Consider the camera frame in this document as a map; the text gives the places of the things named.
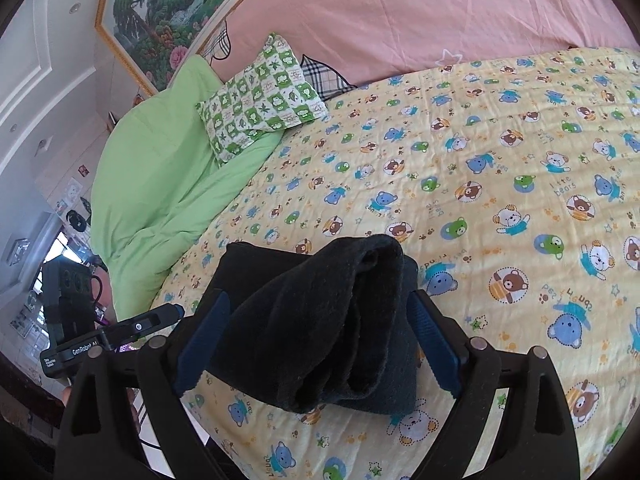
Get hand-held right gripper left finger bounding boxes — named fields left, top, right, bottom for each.
left=52, top=292, right=231, bottom=480

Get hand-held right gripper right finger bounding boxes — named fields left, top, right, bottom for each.
left=407, top=290, right=584, bottom=480

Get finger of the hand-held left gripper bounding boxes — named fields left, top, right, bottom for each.
left=107, top=303, right=184, bottom=349

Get black pants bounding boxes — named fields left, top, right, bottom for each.
left=192, top=233, right=420, bottom=419

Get light green quilt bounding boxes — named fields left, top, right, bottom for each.
left=91, top=54, right=284, bottom=314

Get yellow bear print blanket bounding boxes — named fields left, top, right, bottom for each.
left=150, top=46, right=640, bottom=480

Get green checked pillow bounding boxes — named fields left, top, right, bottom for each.
left=195, top=33, right=330, bottom=169

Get gold framed landscape painting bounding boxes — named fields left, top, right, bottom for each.
left=94, top=0, right=294, bottom=99

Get pink plaid heart bed sheet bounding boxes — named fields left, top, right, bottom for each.
left=199, top=0, right=640, bottom=97

